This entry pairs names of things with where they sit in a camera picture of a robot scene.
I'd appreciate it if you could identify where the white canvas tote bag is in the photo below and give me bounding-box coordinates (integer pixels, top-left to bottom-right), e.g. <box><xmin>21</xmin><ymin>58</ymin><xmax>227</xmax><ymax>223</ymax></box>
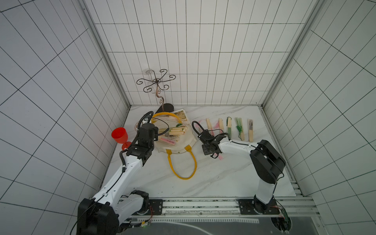
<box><xmin>151</xmin><ymin>109</ymin><xmax>197</xmax><ymax>180</ymax></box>

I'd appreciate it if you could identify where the pink tasselled folding fan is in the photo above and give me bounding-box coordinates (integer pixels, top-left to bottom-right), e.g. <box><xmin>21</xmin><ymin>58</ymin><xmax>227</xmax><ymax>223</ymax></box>
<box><xmin>214</xmin><ymin>118</ymin><xmax>224</xmax><ymax>132</ymax></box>

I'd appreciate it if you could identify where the light green folding fan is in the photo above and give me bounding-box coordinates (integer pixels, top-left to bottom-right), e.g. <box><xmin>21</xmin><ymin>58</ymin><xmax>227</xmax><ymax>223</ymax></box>
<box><xmin>226</xmin><ymin>117</ymin><xmax>232</xmax><ymax>139</ymax></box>

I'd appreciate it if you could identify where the green tasselled folding fan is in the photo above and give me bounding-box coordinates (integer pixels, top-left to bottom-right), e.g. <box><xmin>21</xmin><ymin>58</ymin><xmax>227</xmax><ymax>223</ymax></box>
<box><xmin>235</xmin><ymin>117</ymin><xmax>245</xmax><ymax>141</ymax></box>

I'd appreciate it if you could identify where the grey pink folding fan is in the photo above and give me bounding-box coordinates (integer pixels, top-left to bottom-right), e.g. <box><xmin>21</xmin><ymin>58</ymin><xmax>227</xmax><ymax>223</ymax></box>
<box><xmin>247</xmin><ymin>119</ymin><xmax>254</xmax><ymax>143</ymax></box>

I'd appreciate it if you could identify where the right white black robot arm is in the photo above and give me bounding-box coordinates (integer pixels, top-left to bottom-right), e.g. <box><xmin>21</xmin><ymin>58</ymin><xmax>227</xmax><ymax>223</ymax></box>
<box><xmin>198</xmin><ymin>130</ymin><xmax>286</xmax><ymax>214</ymax></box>

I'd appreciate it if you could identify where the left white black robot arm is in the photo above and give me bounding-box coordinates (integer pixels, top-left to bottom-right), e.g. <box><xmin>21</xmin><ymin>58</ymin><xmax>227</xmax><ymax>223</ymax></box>
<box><xmin>70</xmin><ymin>123</ymin><xmax>158</xmax><ymax>235</ymax></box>

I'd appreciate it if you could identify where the pink green fan in bag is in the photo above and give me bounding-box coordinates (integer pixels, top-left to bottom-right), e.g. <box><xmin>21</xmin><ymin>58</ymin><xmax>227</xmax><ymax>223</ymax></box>
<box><xmin>159</xmin><ymin>137</ymin><xmax>176</xmax><ymax>146</ymax></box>

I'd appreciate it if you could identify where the red plastic goblet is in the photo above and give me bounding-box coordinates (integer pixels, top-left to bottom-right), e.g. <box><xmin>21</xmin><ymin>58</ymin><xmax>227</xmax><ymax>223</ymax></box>
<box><xmin>111</xmin><ymin>127</ymin><xmax>132</xmax><ymax>150</ymax></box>

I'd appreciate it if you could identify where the black scrolled metal stand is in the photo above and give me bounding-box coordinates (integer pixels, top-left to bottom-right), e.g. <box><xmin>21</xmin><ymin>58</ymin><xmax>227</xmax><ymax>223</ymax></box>
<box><xmin>136</xmin><ymin>69</ymin><xmax>176</xmax><ymax>113</ymax></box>

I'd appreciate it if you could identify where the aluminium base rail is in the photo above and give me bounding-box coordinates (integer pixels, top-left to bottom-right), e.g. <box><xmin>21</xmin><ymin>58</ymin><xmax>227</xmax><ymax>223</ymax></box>
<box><xmin>119</xmin><ymin>197</ymin><xmax>319</xmax><ymax>222</ymax></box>

